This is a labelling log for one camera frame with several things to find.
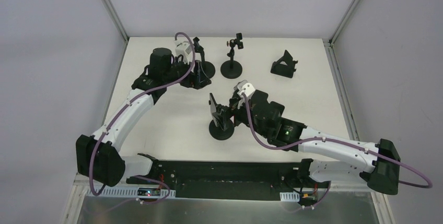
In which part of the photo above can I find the black round-base phone stand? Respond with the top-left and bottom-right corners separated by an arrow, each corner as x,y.
193,37 -> 216,79

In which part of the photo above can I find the black phone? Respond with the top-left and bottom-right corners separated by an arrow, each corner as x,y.
208,93 -> 219,127

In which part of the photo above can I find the black folding phone stand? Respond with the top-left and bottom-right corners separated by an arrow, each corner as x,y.
270,50 -> 298,78

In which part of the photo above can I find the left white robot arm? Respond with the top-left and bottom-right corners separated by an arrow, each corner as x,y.
76,45 -> 211,186

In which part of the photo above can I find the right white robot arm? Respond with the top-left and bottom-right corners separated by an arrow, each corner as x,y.
230,88 -> 401,195

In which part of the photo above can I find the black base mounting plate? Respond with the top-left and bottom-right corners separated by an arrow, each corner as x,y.
145,160 -> 328,201

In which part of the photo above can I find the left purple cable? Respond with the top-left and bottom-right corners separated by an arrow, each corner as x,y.
88,32 -> 196,205

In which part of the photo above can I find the purple cable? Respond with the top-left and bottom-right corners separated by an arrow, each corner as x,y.
241,92 -> 433,213
88,32 -> 196,205

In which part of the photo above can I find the right white cable duct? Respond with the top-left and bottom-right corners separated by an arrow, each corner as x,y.
279,191 -> 300,202

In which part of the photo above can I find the white cable duct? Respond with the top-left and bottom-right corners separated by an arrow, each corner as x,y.
279,191 -> 300,202
100,186 -> 176,199

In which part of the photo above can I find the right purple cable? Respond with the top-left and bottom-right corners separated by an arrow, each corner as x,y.
241,92 -> 433,213

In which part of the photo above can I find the left white cable duct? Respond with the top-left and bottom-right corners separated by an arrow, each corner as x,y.
100,186 -> 176,199

